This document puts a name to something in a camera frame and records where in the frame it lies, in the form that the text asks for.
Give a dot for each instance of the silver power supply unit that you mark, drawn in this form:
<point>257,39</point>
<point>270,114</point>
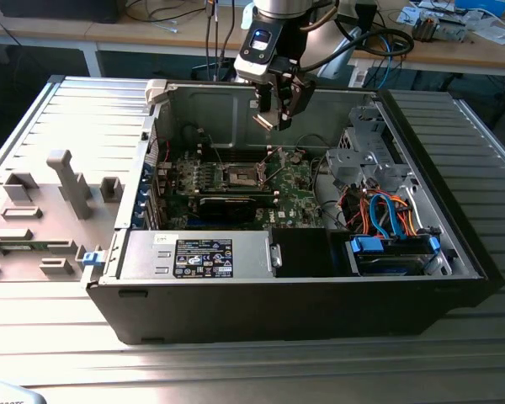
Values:
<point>151,252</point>

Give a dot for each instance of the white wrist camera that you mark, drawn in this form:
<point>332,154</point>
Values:
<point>252,71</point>

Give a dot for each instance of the green RAM stick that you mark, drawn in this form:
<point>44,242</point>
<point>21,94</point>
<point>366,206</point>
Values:
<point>19,248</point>

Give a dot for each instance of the white paper sheet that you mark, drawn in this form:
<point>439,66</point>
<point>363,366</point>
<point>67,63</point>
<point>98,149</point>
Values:
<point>496,33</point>

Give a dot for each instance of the black graphics card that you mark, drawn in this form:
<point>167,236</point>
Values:
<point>227,209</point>

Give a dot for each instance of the white plastic device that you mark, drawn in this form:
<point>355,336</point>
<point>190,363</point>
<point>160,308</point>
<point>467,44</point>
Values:
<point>8,395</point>

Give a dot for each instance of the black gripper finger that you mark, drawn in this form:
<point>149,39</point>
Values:
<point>296,94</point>
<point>264,99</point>

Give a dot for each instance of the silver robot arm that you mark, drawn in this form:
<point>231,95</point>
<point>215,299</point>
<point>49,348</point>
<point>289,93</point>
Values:
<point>286,6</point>

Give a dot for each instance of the large black box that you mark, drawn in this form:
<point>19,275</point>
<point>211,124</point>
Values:
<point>59,10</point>

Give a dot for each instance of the silver metal drive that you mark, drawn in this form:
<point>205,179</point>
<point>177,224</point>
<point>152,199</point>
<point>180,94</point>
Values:
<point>452,31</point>

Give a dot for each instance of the round coin cell battery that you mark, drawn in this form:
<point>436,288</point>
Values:
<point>295,158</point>

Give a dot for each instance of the hard disk in blue carrier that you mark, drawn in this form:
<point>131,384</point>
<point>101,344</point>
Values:
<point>366,246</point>

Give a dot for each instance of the blue plastic case latch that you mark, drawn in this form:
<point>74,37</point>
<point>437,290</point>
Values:
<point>93,258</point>

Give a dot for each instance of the silver metal drive cage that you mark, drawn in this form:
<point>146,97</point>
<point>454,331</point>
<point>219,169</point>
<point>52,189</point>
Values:
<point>362,164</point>

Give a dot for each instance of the black RAM slot white clips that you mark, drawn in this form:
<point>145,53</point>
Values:
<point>223,190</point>
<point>235,158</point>
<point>235,149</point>

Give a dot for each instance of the CPU socket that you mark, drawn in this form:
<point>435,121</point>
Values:
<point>240,177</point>

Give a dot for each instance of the black upright box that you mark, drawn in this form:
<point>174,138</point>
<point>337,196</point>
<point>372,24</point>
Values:
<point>366,25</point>

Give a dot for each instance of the thin metal locking lever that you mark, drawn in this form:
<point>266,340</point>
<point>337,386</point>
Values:
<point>216,150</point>
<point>266,157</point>

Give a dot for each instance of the wooden desk white frame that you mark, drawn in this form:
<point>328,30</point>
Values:
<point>67,31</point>
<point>446,56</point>

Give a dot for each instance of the black finned heat sink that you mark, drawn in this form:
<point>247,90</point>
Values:
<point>425,27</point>

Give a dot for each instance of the green motherboard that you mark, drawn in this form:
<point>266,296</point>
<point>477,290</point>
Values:
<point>294,189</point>

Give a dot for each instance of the small white box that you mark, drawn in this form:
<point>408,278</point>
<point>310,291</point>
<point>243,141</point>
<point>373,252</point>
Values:
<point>357,78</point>

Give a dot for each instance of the black PC case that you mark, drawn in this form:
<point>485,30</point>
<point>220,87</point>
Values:
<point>256,311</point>

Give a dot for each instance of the silver CPU green edge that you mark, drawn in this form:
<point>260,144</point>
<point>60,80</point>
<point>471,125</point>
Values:
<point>263,122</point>

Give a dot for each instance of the grey parts rack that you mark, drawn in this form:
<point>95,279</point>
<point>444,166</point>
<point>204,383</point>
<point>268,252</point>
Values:
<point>46,202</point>

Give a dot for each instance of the blue cardboard box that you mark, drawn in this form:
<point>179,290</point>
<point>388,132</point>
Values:
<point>482,6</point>

